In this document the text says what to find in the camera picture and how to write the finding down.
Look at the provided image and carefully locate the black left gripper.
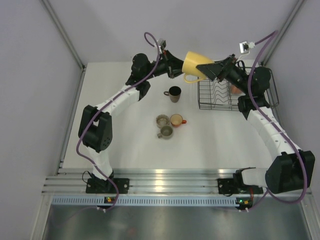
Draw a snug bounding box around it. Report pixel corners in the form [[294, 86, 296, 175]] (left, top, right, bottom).
[[144, 50, 193, 81]]

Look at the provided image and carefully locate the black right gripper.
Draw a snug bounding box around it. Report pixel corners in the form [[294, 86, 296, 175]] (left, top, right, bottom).
[[195, 54, 250, 95]]

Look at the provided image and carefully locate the yellow ceramic mug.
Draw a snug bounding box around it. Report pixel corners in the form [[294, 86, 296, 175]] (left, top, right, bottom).
[[181, 51, 214, 84]]

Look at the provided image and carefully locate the pink ceramic mug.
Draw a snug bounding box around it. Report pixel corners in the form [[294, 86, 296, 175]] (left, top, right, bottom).
[[230, 85, 242, 95]]

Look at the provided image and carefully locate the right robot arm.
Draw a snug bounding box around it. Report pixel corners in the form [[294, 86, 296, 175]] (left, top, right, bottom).
[[196, 55, 315, 194]]

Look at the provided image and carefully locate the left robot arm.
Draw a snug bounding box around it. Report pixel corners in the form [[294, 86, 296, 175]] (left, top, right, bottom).
[[78, 50, 184, 193]]

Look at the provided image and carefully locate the dark brown mug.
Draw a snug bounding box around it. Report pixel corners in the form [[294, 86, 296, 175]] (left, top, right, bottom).
[[163, 86, 182, 103]]

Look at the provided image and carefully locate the small orange cup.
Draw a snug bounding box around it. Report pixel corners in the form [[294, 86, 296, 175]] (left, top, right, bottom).
[[170, 114, 187, 128]]

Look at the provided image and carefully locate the fluted beige small cup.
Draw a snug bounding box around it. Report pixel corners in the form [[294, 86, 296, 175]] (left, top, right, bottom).
[[155, 114, 170, 129]]

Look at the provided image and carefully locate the grey-brown stoneware cup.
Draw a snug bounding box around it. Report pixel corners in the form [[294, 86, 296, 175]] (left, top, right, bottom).
[[157, 125, 173, 140]]

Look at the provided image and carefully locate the grey wire dish rack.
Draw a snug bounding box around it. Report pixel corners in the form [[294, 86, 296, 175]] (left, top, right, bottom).
[[197, 66, 280, 111]]

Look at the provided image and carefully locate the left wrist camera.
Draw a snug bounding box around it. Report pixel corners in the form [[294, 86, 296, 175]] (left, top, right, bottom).
[[157, 38, 167, 51]]

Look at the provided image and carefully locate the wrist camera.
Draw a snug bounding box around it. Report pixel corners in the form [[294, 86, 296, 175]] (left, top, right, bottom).
[[157, 38, 167, 51], [239, 41, 256, 55]]

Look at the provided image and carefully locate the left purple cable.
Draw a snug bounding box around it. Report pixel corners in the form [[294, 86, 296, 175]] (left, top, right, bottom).
[[75, 31, 163, 211]]

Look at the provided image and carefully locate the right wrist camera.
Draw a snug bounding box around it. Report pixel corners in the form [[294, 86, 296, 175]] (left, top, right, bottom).
[[239, 41, 256, 55]]

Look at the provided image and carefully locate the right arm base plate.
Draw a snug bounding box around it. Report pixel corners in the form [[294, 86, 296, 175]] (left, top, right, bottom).
[[217, 178, 264, 196]]

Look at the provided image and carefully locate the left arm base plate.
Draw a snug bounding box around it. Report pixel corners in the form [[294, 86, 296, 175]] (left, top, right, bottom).
[[85, 178, 130, 194]]

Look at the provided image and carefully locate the aluminium mounting rail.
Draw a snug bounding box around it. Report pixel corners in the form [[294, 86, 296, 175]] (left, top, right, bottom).
[[41, 168, 236, 196]]

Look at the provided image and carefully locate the perforated cable duct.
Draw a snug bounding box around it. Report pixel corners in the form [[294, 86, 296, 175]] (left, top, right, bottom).
[[51, 196, 245, 207]]

